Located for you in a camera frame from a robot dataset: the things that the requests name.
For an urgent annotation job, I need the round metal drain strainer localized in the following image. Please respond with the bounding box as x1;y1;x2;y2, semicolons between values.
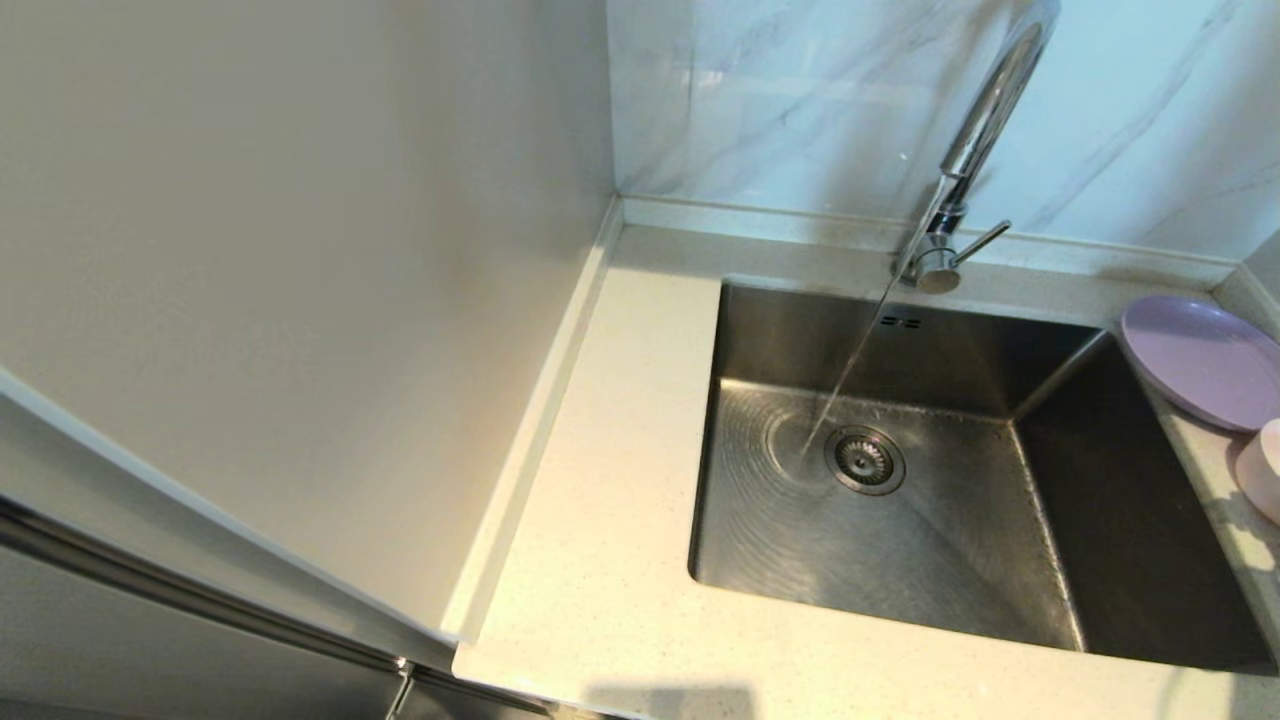
825;425;907;496

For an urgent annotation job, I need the white tall cabinet panel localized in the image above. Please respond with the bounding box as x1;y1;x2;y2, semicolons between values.
0;0;619;671

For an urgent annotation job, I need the chrome gooseneck faucet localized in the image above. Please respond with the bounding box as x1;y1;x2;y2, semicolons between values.
893;0;1064;294

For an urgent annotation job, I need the purple plastic plate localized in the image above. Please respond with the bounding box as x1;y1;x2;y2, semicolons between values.
1120;293;1280;433

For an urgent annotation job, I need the stainless steel appliance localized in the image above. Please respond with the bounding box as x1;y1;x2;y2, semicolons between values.
0;405;601;720

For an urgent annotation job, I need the stainless steel sink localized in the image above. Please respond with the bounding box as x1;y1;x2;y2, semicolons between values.
688;280;1279;673

